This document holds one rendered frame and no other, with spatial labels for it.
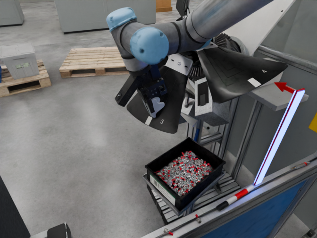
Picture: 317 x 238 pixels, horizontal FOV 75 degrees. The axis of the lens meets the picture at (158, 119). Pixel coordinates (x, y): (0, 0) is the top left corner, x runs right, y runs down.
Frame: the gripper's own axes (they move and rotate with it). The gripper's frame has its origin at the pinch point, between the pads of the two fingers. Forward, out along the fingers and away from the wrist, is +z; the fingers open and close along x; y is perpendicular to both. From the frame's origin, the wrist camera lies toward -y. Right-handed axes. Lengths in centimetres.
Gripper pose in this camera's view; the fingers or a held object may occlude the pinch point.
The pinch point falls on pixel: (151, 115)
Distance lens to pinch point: 74.7
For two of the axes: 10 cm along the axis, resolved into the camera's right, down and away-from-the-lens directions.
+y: 8.6, -4.8, 1.5
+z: 2.6, 6.9, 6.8
